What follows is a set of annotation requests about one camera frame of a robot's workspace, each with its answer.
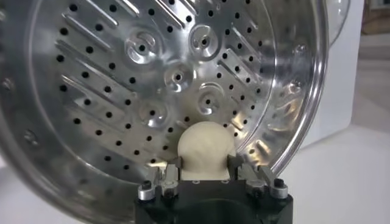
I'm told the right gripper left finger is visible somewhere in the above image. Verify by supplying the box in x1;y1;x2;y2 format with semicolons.
136;155;183;201

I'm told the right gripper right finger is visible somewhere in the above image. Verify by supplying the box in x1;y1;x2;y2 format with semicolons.
227;153;289;200

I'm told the white steamed baozi bun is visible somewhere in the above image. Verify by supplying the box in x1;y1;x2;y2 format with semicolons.
177;121;237;181

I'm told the round glass lid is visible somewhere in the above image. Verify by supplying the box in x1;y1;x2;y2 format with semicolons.
325;0;352;47

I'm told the perforated steel steamer basket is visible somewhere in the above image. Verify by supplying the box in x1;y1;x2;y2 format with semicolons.
0;0;330;224

